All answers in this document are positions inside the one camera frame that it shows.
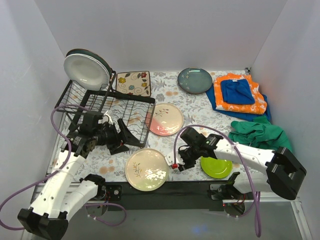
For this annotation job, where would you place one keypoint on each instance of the orange floral cloth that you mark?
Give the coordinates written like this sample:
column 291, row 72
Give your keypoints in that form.
column 260, row 105

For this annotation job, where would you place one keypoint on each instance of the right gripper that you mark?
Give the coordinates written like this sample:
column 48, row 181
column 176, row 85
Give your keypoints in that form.
column 183, row 158

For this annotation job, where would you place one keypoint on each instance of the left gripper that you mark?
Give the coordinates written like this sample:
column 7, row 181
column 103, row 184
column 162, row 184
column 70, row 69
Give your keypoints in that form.
column 119, row 135

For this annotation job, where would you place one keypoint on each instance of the pink cream plate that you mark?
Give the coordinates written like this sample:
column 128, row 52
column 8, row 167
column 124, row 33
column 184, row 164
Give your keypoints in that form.
column 167, row 120

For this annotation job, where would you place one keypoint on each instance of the white bowl plate front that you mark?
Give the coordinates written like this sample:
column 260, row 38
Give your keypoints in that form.
column 104, row 68

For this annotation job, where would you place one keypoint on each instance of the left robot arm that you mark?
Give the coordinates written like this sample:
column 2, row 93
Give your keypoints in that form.
column 49, row 214

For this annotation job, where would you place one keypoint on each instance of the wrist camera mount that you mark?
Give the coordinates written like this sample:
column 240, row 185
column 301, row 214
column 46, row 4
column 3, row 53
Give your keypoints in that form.
column 170, row 160
column 107, row 118

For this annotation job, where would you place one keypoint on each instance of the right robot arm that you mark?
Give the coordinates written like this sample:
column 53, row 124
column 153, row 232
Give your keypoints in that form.
column 267, row 170

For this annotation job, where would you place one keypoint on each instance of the square floral plate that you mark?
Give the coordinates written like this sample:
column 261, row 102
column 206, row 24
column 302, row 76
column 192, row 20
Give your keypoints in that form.
column 136, row 83

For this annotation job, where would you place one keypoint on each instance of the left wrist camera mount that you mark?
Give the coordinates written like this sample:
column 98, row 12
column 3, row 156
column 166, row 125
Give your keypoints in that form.
column 107, row 118

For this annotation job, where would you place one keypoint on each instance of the blue folded cloth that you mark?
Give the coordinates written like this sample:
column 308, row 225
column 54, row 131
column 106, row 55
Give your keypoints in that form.
column 237, row 92

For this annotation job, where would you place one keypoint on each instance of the cream green plate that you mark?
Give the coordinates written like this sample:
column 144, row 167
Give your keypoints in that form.
column 146, row 170

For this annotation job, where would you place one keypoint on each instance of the lime green plate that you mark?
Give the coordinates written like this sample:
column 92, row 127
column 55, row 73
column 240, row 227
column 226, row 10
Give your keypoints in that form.
column 216, row 168

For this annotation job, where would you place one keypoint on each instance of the green jacket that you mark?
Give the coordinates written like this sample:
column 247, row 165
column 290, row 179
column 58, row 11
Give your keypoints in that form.
column 259, row 133

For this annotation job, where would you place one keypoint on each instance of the large dark teal plate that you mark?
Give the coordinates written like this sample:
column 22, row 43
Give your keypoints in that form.
column 91, row 54

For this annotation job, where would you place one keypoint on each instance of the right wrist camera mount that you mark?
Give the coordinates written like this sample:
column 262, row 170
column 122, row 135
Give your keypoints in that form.
column 170, row 160

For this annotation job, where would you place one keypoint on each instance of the black wire dish rack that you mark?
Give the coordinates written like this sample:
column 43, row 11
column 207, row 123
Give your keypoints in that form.
column 136, row 112

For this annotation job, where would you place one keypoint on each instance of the dark blue cloth underneath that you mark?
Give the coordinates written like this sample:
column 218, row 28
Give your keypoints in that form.
column 243, row 116

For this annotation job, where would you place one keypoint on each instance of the white bowl plate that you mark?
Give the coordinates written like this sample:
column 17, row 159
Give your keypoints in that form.
column 86, row 72
column 104, row 68

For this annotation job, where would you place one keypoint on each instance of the small teal plate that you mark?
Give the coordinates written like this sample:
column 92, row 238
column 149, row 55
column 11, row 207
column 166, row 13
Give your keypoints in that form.
column 194, row 80

